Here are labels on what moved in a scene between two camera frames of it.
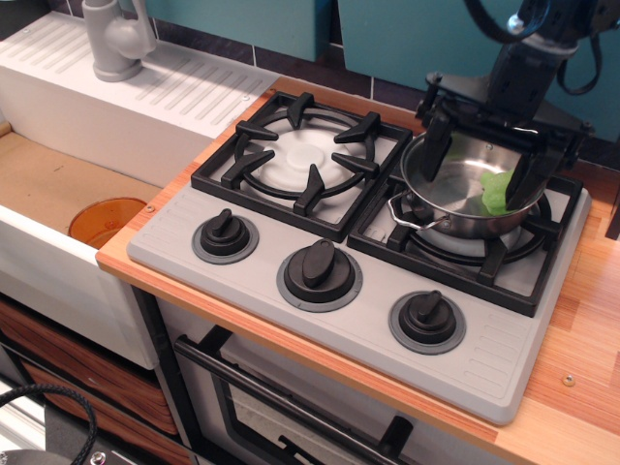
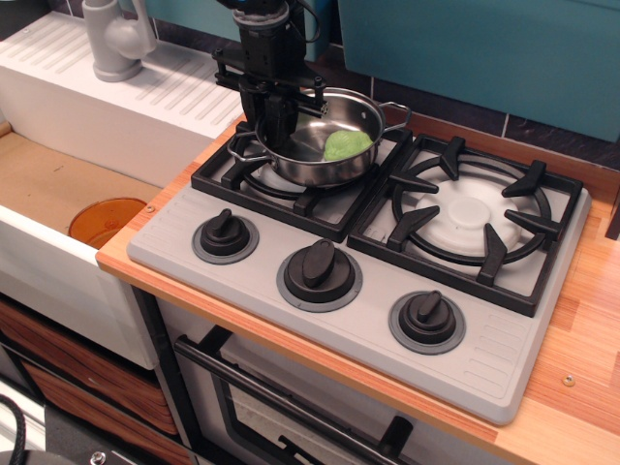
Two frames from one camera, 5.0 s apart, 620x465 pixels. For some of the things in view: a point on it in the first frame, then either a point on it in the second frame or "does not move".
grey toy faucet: (118, 44) does not move
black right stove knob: (427, 323) does not move
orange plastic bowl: (98, 222) does not move
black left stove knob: (225, 239) does not move
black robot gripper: (511, 101) → (268, 68)
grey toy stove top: (478, 353) does not move
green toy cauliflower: (495, 185) → (342, 144)
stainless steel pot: (455, 196) → (333, 148)
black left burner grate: (314, 165) does not move
